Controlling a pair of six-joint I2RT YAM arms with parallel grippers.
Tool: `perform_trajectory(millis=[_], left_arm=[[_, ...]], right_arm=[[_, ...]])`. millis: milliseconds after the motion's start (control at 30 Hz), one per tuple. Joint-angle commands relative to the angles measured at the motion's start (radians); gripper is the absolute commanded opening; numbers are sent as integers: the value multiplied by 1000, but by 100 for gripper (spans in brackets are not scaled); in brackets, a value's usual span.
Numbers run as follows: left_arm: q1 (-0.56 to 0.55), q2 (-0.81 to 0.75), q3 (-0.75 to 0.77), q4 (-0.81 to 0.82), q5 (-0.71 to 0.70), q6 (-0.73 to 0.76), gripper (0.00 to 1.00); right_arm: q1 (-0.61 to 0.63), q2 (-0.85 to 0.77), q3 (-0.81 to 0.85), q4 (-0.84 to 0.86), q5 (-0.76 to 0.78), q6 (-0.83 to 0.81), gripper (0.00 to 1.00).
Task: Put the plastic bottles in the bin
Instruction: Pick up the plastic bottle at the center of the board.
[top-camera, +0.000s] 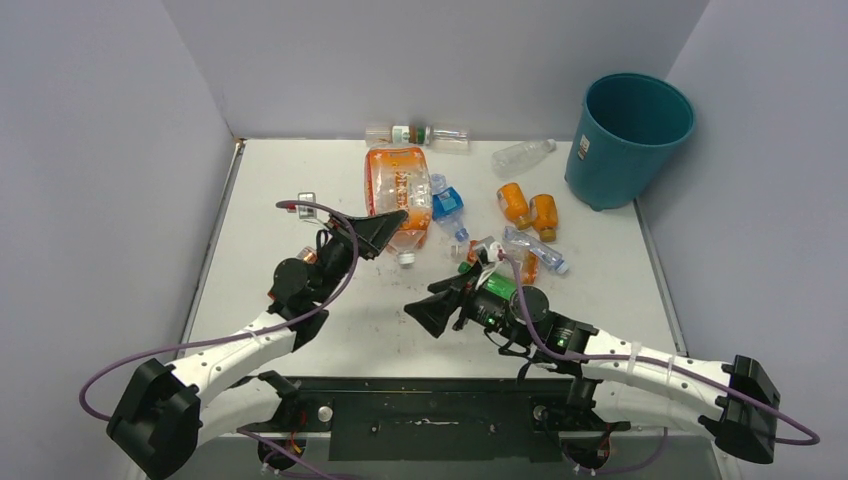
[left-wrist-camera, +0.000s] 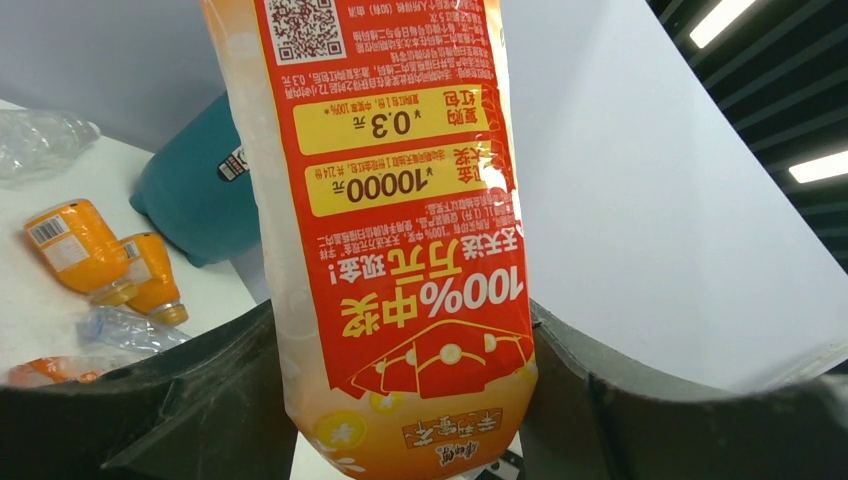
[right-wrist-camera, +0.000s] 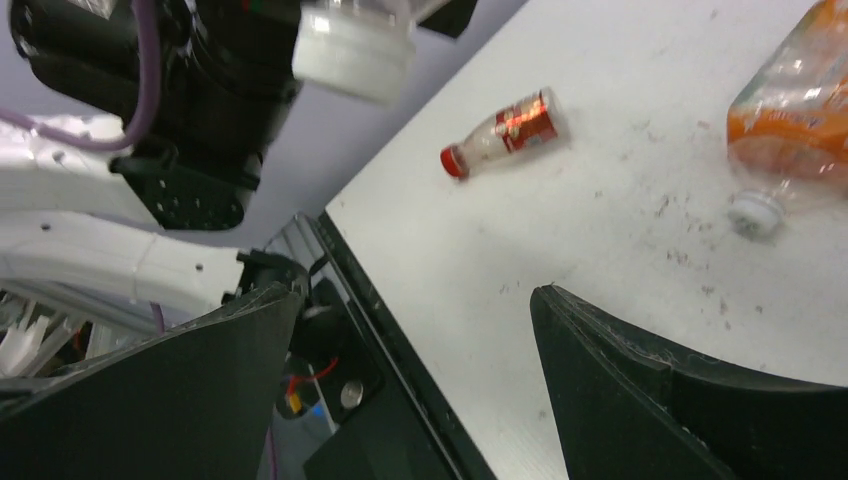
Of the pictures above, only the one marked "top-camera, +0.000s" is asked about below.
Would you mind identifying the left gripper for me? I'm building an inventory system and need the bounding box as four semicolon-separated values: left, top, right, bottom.
311;209;406;304

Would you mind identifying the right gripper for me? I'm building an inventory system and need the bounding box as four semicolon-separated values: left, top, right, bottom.
405;259;533;347

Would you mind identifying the green plastic bottle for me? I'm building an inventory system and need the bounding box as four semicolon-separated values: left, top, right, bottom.
466;272;517;301

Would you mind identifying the large orange label bottle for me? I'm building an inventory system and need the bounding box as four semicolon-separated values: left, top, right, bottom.
365;145;433;268

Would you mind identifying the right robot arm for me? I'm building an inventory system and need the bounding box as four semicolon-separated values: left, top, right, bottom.
404;267;780;464

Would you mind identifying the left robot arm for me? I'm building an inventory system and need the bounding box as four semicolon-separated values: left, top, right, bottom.
106;210;408;479

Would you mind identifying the teal plastic bin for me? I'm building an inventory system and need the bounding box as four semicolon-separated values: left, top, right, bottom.
564;72;696;211

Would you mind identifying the crushed blue label bottle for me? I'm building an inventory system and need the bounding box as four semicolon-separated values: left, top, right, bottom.
430;174;470;243

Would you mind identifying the crushed clear blue bottle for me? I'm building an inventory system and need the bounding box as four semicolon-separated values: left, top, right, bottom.
502;226;569;275

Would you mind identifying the clear bottle green label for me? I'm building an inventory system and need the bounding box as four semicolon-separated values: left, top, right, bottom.
364;124;431;147

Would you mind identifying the small orange juice bottle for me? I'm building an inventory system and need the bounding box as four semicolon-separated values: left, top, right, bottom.
496;182;532;230
529;194;559;243

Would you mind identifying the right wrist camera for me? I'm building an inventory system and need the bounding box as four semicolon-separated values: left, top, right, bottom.
472;236;503;266

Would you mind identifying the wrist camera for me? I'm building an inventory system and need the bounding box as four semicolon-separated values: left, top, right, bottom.
472;236;503;266
296;191;317;221

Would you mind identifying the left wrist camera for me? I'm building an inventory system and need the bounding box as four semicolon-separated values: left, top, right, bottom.
296;191;317;221

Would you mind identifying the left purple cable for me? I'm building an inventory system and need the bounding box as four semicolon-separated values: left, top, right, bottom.
78;199;362;423

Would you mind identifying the clear bottle at wall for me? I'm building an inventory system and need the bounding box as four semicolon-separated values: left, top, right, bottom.
427;124;470;154

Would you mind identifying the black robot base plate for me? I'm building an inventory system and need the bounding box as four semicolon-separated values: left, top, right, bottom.
248;377;630;463

